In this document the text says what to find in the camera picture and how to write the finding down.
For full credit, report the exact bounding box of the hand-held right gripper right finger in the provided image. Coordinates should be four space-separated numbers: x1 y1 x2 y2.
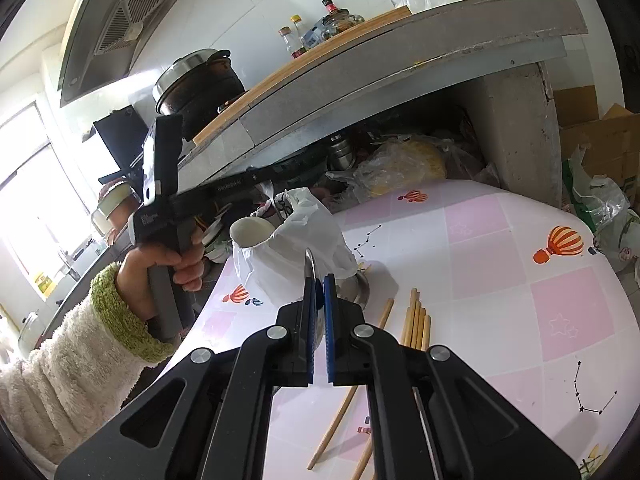
323 273 582 480

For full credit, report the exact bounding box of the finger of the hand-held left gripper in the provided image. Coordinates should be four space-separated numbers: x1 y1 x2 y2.
172 167 276 206

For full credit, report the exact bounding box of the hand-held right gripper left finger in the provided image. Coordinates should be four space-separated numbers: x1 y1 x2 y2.
54 276 319 480

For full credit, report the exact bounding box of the cream round plastic spoon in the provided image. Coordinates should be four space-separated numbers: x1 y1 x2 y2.
229 216 276 248

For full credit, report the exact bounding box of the steel utensil holder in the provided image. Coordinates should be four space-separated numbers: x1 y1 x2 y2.
335 270 371 311

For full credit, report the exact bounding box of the large steel spoon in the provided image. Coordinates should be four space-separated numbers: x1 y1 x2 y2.
301 248 326 361

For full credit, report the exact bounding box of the bunch of wooden chopsticks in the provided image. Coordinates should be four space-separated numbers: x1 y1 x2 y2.
306 287 433 480

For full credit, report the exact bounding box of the person's left forearm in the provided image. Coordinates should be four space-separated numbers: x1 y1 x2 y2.
0 262 176 466

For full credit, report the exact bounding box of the person's left hand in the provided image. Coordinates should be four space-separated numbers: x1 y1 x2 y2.
116 227 207 321

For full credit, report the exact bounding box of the stack of white bowls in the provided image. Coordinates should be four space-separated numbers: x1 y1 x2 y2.
202 210 236 263

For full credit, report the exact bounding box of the cream pot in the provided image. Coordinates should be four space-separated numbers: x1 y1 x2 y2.
95 182 136 211

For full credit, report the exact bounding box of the black panel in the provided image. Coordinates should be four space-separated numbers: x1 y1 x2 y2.
93 106 151 176

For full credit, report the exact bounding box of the black pot with steel lid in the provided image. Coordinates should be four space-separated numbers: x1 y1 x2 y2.
152 49 247 141

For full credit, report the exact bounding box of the steel faucet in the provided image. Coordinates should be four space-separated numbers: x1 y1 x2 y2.
57 245 83 281

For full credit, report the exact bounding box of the small steel pot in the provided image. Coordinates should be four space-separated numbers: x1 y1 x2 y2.
327 132 357 171

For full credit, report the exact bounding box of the wooden cutting board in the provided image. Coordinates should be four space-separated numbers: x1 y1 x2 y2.
192 5 413 146

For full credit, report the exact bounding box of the yellow-capped bottle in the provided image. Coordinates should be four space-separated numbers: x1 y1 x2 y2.
291 15 308 53

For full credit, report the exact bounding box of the blue packet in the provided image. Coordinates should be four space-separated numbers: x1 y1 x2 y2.
302 20 326 48

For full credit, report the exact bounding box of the bag of yellow food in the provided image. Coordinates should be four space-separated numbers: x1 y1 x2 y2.
327 135 451 198

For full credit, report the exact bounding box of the steel range hood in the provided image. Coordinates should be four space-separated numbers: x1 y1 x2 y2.
59 0 221 108

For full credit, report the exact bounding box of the glass jar of pickles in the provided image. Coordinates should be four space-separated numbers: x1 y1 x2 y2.
321 8 366 36

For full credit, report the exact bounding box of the green and white plastic bag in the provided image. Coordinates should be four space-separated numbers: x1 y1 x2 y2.
562 145 631 233

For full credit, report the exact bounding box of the cardboard box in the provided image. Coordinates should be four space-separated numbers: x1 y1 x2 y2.
552 85 640 191

